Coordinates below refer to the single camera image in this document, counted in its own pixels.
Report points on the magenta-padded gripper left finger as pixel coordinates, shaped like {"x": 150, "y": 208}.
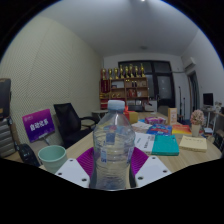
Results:
{"x": 71, "y": 171}

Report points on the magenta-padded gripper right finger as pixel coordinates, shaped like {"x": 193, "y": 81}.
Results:
{"x": 153, "y": 168}

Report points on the clear plastic water bottle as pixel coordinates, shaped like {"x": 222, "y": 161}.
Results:
{"x": 114, "y": 150}

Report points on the pale green ribbed cup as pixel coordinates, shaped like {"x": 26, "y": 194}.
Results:
{"x": 52, "y": 158}

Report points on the teal book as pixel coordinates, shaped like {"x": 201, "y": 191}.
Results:
{"x": 165, "y": 145}

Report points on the white booklet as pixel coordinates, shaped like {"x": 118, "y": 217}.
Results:
{"x": 145, "y": 141}

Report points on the blue book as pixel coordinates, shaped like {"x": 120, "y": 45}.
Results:
{"x": 159, "y": 129}

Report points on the flat yellow book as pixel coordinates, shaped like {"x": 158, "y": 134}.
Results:
{"x": 193, "y": 143}

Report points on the orange book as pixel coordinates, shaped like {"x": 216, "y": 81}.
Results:
{"x": 181, "y": 129}

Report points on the black office chair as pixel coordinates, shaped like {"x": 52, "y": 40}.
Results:
{"x": 68, "y": 123}

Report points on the yellow gift box red ribbon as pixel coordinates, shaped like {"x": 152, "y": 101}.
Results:
{"x": 133, "y": 117}

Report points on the small orange carton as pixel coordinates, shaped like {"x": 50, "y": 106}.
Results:
{"x": 172, "y": 116}

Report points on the purple sign board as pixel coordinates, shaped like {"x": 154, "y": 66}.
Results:
{"x": 38, "y": 125}

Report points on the pink flowers in white pot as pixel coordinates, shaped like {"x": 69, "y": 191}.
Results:
{"x": 197, "y": 118}

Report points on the black microphone stand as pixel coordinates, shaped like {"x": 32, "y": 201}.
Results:
{"x": 181, "y": 100}

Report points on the grey striped high-back chair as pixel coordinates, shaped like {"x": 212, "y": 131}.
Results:
{"x": 5, "y": 133}

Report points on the dark glass door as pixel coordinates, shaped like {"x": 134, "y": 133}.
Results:
{"x": 163, "y": 85}

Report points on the wooden shelf unit with trophies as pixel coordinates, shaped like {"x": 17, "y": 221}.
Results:
{"x": 125, "y": 86}

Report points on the computer monitor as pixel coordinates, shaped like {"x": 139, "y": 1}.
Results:
{"x": 208, "y": 99}

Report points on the white wall air conditioner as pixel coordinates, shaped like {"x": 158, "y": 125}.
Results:
{"x": 190, "y": 63}

